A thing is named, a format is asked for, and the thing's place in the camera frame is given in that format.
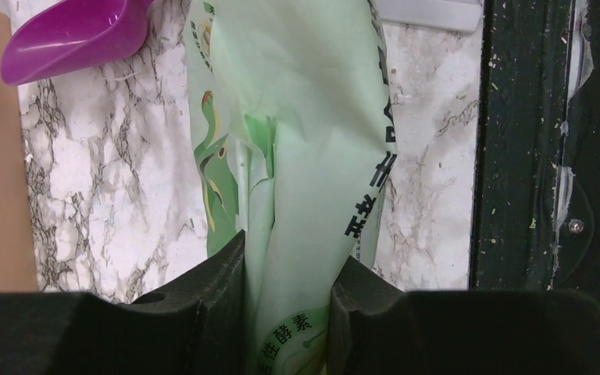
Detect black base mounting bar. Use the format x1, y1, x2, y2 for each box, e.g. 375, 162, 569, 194
469, 1, 600, 302

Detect green litter bag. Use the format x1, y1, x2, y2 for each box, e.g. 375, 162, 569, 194
183, 1, 397, 374

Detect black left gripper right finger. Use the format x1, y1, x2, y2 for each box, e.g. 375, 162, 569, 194
327, 258, 600, 374

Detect purple litter scoop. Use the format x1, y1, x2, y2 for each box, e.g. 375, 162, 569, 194
1, 0, 153, 86

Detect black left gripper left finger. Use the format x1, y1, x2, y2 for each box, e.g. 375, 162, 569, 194
0, 233, 245, 374

